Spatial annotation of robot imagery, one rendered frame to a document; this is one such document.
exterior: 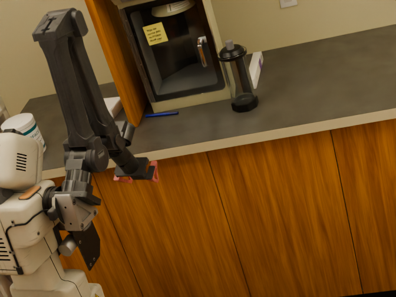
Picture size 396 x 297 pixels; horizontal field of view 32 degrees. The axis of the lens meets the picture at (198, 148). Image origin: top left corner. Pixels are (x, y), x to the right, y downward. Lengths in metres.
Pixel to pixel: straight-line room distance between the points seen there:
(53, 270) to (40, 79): 1.42
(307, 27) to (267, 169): 0.76
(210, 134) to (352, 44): 0.76
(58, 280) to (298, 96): 1.10
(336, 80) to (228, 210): 0.64
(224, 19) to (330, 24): 0.45
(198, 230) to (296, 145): 0.54
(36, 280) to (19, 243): 0.19
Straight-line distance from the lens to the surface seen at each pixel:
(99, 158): 1.92
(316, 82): 2.66
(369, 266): 2.82
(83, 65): 1.93
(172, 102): 2.73
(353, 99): 2.49
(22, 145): 1.91
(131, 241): 2.81
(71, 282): 2.10
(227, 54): 2.48
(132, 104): 2.68
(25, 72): 3.33
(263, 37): 3.04
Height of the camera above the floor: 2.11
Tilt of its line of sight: 29 degrees down
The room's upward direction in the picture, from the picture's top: 17 degrees counter-clockwise
